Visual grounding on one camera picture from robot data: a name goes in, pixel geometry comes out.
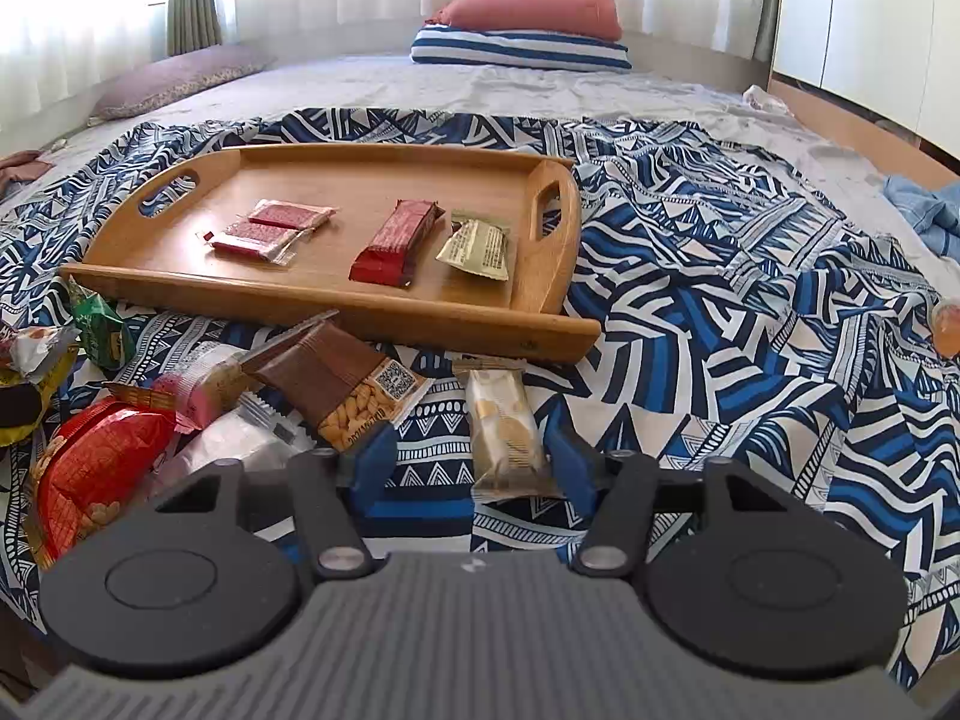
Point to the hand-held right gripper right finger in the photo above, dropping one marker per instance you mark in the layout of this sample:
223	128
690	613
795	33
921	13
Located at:
571	469

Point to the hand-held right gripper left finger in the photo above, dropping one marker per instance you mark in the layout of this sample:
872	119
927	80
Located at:
371	465

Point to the clear cracker packet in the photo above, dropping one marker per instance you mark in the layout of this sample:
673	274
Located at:
506	427

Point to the brown peanut bar packet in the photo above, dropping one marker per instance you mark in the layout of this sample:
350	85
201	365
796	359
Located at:
330	382

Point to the pink snack packet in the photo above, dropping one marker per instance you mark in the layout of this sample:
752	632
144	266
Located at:
195	390

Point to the red snack bar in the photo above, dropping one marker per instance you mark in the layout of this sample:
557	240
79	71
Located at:
394	240

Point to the beige green snack packet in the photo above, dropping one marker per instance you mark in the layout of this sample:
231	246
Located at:
472	247

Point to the small red clear-end packet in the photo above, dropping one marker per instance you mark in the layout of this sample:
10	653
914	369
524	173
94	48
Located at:
289	215
251	238

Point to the large red snack packet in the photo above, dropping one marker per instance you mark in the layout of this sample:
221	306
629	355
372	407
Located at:
90	465

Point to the wooden tray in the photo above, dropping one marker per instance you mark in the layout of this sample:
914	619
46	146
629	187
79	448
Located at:
352	172

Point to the yellow snack packet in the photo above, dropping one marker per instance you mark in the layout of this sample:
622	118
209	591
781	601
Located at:
45	384

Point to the red wrapper with silver ends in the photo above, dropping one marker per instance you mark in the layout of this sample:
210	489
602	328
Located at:
37	345

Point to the blue white printed blanket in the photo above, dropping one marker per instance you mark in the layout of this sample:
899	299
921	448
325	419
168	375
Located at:
712	315

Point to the bed with grey sheet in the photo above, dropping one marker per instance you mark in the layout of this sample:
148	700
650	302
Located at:
450	86

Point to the orange jelly cup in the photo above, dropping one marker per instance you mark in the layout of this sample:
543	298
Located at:
949	330

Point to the white crumpled cloth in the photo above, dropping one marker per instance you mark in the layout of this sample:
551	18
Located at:
765	101

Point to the blue white striped pillow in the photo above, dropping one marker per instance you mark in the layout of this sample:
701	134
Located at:
517	51

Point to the purple pillow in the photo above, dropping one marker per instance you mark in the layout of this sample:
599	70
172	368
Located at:
180	79

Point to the blue denim cloth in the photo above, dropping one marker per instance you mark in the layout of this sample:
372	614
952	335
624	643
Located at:
926	206

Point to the reddish brown cloth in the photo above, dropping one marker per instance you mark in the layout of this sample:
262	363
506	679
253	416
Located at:
22	169

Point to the red pillow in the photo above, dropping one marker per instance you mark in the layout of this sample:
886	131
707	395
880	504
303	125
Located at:
540	7

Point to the white wardrobe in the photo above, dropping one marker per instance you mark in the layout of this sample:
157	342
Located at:
877	22

